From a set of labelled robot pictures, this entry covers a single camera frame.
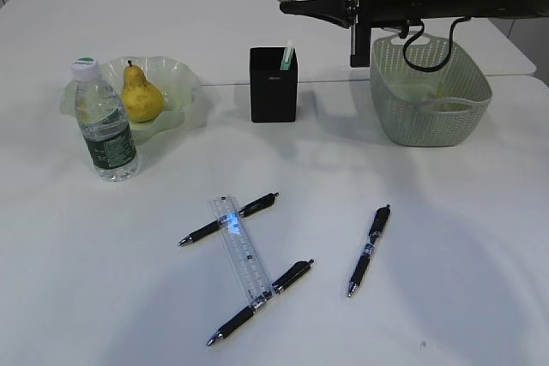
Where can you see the black pen lower middle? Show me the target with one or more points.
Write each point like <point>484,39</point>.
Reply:
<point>292,275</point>

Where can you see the green wavy glass plate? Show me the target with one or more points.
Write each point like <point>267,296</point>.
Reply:
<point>173,78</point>

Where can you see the black pen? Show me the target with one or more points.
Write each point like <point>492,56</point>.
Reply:
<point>292,275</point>
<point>376,231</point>
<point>256,206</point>

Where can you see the mint green pen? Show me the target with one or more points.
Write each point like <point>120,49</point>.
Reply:
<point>287,56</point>

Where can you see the black pen upper left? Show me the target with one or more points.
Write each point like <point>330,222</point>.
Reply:
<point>256,206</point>

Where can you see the green woven plastic basket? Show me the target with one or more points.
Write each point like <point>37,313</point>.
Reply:
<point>398,91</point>

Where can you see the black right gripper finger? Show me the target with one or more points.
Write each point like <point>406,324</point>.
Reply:
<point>337,12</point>

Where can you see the clear plastic ruler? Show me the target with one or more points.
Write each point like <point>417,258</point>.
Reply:
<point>246,262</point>

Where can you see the black pen right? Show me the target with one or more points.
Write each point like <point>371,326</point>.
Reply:
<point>376,231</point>

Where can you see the clear plastic water bottle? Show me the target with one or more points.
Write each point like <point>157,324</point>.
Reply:
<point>104,122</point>

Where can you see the yellow white waste paper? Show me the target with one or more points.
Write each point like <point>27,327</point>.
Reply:
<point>436,105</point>

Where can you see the black square pen holder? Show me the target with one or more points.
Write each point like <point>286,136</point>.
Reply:
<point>273,92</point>

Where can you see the yellow pear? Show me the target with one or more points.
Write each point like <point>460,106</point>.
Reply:
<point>143,100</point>

